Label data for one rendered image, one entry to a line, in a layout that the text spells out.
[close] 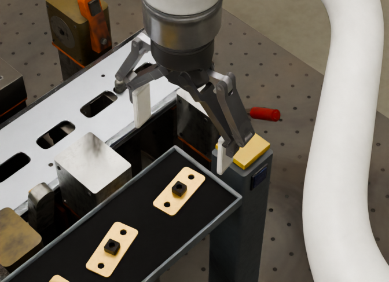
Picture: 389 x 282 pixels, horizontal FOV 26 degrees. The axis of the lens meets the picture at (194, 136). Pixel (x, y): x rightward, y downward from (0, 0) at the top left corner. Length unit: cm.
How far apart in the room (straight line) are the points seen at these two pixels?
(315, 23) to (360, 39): 233
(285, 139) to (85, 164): 68
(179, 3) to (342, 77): 19
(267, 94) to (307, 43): 116
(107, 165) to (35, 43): 84
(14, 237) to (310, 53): 195
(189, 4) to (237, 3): 236
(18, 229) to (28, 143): 25
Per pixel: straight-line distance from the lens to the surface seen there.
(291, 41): 312
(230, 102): 100
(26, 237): 130
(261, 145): 128
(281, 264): 170
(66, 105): 156
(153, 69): 104
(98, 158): 133
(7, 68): 160
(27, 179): 146
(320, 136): 82
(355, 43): 86
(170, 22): 91
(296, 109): 195
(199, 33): 93
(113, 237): 118
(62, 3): 167
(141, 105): 113
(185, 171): 124
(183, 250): 117
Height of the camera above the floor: 215
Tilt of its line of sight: 50 degrees down
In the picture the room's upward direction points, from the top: straight up
